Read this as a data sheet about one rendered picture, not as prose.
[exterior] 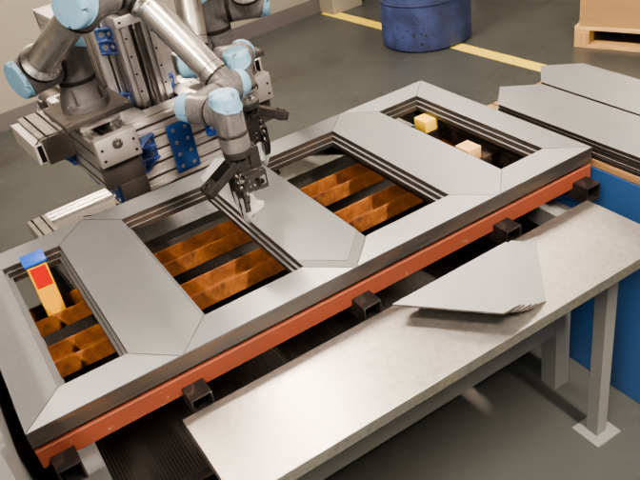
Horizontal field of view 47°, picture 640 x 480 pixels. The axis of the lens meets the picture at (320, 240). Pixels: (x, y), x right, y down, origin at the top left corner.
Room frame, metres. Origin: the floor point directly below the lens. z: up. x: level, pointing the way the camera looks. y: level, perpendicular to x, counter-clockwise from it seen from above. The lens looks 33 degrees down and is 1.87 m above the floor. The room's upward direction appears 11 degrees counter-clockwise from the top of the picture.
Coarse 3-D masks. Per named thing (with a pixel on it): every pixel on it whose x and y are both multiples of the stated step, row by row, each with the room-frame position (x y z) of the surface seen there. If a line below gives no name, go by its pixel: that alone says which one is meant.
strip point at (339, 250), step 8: (352, 232) 1.54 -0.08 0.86; (336, 240) 1.52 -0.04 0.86; (344, 240) 1.52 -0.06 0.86; (352, 240) 1.51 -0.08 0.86; (320, 248) 1.50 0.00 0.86; (328, 248) 1.50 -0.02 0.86; (336, 248) 1.49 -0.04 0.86; (344, 248) 1.48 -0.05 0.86; (304, 256) 1.48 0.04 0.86; (312, 256) 1.47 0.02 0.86; (320, 256) 1.47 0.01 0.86; (328, 256) 1.46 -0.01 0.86; (336, 256) 1.46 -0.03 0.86; (344, 256) 1.45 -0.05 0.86
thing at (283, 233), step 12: (300, 216) 1.67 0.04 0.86; (312, 216) 1.65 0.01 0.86; (324, 216) 1.64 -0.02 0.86; (336, 216) 1.63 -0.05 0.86; (276, 228) 1.63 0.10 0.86; (288, 228) 1.62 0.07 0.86; (300, 228) 1.61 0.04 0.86; (312, 228) 1.60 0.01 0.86; (276, 240) 1.57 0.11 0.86; (288, 240) 1.56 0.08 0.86
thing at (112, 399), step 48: (336, 144) 2.10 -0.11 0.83; (528, 144) 1.84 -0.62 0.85; (192, 192) 1.92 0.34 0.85; (432, 192) 1.69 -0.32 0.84; (528, 192) 1.64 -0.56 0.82; (432, 240) 1.50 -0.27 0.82; (336, 288) 1.37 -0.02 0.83; (240, 336) 1.26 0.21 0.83; (144, 384) 1.16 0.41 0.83; (48, 432) 1.07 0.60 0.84
